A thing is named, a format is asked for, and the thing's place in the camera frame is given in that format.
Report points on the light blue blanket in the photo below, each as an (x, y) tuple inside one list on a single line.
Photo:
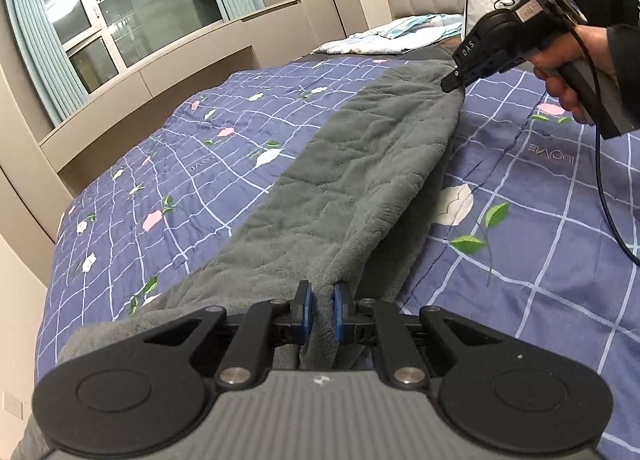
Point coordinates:
[(400, 33)]

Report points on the beige window cabinet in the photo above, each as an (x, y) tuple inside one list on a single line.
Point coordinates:
[(190, 70)]

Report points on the person's right hand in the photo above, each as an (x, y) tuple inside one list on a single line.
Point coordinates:
[(592, 45)]

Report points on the blue floral checked quilt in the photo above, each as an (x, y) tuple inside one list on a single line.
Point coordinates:
[(550, 240)]

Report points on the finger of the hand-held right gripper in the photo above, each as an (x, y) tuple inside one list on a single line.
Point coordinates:
[(450, 83)]

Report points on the person's right forearm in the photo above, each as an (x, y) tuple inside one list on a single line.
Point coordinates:
[(626, 58)]

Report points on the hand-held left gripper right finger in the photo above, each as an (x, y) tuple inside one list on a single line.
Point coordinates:
[(340, 312)]

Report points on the white wall socket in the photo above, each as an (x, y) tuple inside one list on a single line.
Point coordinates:
[(12, 402)]

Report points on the grey fleece pants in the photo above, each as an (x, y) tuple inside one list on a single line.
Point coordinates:
[(350, 165)]

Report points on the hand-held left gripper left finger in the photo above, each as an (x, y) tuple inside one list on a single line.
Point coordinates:
[(305, 312)]

